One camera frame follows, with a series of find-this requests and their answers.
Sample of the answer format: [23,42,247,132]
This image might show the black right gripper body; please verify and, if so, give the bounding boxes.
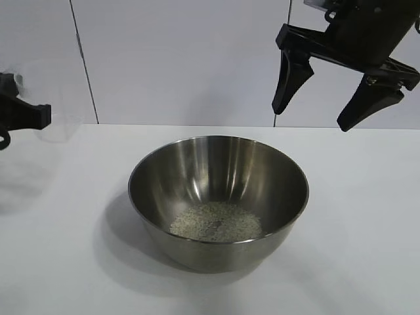
[275,0,420,93]

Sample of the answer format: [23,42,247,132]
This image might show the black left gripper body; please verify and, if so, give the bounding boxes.
[0,94,53,133]

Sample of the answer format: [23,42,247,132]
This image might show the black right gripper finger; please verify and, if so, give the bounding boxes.
[271,49,314,115]
[337,74,405,133]

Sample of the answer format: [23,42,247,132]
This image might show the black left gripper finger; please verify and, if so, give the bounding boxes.
[0,72,19,98]

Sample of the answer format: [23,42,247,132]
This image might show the clear plastic measuring cup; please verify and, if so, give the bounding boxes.
[19,60,87,144]

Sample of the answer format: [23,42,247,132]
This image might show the stainless steel mixing bowl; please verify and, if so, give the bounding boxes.
[127,135,310,273]

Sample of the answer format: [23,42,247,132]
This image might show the white rice grains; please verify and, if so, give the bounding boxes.
[169,201,263,242]

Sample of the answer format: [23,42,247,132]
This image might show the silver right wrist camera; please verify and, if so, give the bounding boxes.
[303,0,332,11]

